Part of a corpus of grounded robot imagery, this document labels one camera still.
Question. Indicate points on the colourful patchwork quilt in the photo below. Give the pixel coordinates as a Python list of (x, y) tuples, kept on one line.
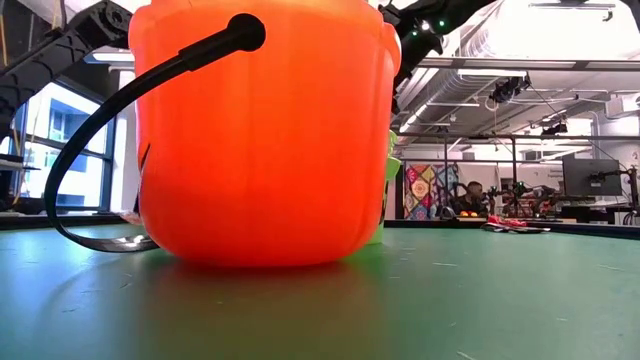
[(425, 187)]

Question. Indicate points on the dark office monitor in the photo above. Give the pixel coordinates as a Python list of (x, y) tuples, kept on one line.
[(590, 175)]

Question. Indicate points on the black metal rack frame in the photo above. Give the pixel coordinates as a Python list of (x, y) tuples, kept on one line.
[(514, 160)]

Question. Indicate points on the green plastic bucket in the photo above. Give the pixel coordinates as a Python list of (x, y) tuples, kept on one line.
[(392, 170)]

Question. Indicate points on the ceiling mounted black device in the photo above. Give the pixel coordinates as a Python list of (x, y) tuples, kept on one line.
[(555, 129), (507, 90)]

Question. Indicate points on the orange pumpkin bucket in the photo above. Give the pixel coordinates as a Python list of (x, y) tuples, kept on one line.
[(260, 150)]

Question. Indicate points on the dark shelf stand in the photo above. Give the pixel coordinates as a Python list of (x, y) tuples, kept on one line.
[(15, 202)]

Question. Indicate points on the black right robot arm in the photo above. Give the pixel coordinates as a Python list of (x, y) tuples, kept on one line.
[(465, 7)]

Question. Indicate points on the black window frame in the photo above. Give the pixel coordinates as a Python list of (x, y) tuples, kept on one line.
[(107, 170)]

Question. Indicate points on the background black robot arms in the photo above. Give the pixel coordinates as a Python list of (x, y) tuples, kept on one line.
[(525, 200)]

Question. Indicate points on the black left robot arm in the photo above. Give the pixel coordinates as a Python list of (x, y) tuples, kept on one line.
[(50, 55)]

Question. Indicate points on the person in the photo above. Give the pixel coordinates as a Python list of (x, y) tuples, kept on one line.
[(472, 197)]

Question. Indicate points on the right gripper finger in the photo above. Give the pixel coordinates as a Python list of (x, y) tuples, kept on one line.
[(415, 57)]

